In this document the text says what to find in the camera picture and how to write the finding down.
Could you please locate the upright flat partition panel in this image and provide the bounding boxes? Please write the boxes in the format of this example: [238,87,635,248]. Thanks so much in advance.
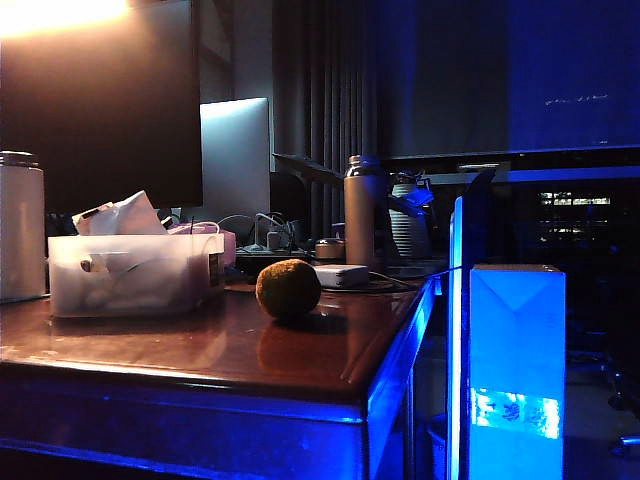
[447,167,497,480]

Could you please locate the pink tissue box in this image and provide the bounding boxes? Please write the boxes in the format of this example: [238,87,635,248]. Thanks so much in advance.
[168,222,238,270]

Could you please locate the white ribbed container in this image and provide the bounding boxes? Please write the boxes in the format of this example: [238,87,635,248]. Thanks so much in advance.
[388,171,434,259]

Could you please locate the white power adapter brick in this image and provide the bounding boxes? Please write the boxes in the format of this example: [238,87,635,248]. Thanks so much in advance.
[313,263,371,290]

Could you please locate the large white paper packet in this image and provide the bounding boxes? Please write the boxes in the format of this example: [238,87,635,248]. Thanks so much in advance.
[113,189,170,236]

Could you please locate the large black monitor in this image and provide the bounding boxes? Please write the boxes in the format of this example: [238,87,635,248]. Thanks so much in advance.
[0,0,204,212]

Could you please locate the grey steel thermos bottle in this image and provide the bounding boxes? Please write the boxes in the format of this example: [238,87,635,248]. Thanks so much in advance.
[342,154,389,269]

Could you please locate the brown wooden desk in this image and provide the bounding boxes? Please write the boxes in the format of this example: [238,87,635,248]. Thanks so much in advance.
[0,278,451,480]

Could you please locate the small round metal tin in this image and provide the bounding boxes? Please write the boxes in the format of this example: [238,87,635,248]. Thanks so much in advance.
[314,238,347,260]

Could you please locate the silver monitor back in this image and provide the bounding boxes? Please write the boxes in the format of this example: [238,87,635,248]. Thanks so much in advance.
[199,96,272,222]

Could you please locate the white insulated bottle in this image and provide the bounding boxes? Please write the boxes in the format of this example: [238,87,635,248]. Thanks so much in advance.
[0,149,48,304]

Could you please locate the brown fuzzy kiwi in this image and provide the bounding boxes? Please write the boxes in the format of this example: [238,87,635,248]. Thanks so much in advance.
[255,258,323,322]

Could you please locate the dark pleated curtain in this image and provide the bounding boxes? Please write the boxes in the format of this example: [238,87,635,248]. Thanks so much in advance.
[271,0,382,227]

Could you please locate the black power strip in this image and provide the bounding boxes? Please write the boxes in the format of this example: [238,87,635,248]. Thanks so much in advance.
[234,246,314,272]

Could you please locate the tall cardboard box with tape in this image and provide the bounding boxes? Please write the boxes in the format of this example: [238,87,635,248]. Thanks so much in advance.
[469,264,568,480]

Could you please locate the dark angled stand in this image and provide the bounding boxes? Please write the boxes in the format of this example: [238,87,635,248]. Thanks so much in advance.
[271,152,346,187]

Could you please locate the thin adapter cable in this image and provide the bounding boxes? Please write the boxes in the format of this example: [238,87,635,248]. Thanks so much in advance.
[319,271,427,295]

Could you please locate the office chair base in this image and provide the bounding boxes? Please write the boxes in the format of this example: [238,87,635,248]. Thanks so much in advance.
[568,319,640,454]

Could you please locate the translucent plastic storage box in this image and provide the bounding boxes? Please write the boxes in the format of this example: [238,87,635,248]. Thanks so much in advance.
[47,231,227,319]

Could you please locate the small white paper packet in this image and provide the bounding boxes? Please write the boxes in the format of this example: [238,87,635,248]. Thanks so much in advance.
[71,201,119,237]

